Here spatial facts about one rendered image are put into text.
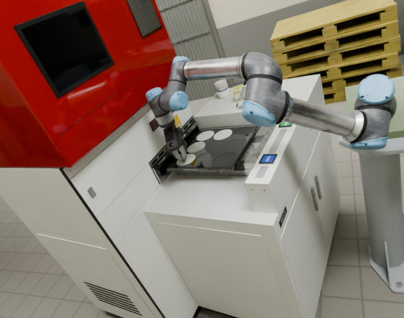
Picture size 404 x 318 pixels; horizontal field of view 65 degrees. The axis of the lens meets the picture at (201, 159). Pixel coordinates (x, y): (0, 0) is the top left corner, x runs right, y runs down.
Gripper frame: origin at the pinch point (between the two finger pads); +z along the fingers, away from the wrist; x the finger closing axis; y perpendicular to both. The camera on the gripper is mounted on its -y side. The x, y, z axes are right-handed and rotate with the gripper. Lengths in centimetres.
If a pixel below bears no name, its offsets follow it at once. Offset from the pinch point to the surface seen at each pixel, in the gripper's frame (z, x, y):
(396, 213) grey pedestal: 54, -86, -15
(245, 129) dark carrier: 3.2, -31.8, 16.6
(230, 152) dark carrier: 3.1, -22.4, -1.0
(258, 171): -2.6, -31.8, -30.7
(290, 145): -0.6, -46.7, -16.9
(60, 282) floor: 93, 142, 42
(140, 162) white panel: -7.8, 17.5, -3.6
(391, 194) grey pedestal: 41, -84, -15
